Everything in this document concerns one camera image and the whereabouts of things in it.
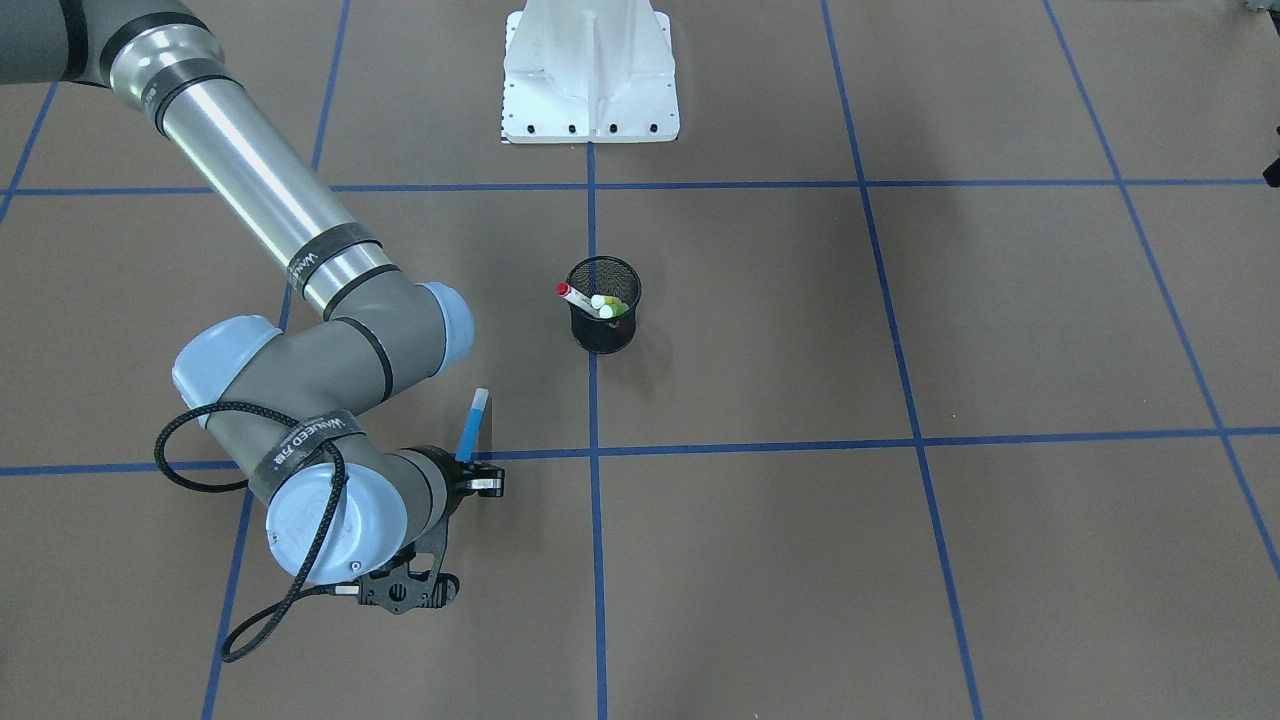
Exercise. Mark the blue marker pen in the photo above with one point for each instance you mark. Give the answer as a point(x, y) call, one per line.
point(466, 448)

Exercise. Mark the red marker pen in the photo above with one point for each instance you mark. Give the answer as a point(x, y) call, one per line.
point(576, 298)

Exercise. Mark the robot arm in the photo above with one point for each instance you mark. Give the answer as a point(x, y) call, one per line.
point(107, 267)

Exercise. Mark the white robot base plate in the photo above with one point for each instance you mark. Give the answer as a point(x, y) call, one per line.
point(589, 72)

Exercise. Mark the black mesh pen cup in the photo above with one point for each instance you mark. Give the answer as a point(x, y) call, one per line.
point(603, 294)

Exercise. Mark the green marker pen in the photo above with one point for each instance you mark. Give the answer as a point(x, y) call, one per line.
point(606, 299)

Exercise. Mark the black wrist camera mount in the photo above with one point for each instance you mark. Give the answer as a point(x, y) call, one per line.
point(413, 578)

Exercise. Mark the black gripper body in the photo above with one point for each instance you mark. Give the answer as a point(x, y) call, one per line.
point(446, 481)

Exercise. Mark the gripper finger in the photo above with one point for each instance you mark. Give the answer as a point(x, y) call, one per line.
point(486, 471)
point(487, 487)

